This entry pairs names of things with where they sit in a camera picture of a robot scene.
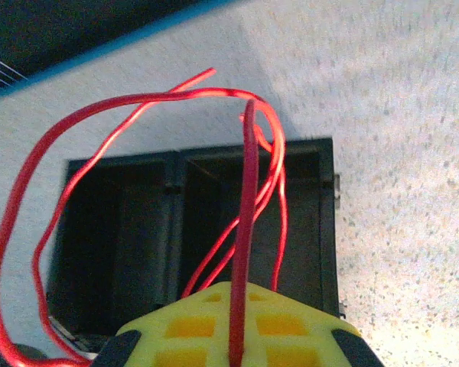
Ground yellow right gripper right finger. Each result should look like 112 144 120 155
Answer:
244 282 386 367

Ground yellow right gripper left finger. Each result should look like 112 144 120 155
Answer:
94 281 238 367

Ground red cable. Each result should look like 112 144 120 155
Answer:
0 67 290 367

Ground black plastic tray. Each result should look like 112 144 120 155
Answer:
45 137 347 356

